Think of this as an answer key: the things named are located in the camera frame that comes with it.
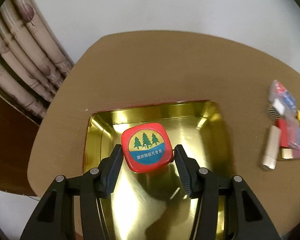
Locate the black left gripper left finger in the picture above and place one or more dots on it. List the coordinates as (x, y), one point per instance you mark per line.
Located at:
(53, 217)

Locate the beige rectangular box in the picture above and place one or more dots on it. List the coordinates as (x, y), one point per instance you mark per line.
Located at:
(269, 158)

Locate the brown wooden door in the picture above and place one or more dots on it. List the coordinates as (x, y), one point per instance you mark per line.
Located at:
(17, 135)

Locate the clear plastic long box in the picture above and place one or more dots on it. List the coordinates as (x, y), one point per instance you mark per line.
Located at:
(293, 133)

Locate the white small block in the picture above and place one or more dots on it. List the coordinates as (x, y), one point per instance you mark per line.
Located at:
(278, 106)

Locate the red rectangular box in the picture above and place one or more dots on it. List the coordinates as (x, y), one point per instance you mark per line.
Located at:
(282, 125)

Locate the clear floss pick box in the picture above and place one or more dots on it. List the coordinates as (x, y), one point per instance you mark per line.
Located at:
(278, 90)

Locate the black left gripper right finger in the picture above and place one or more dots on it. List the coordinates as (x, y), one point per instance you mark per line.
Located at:
(244, 215)

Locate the beige patterned curtain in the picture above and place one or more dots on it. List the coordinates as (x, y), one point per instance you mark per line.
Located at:
(32, 65)

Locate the gold red toffee tin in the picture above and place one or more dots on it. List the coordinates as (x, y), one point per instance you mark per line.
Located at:
(153, 205)

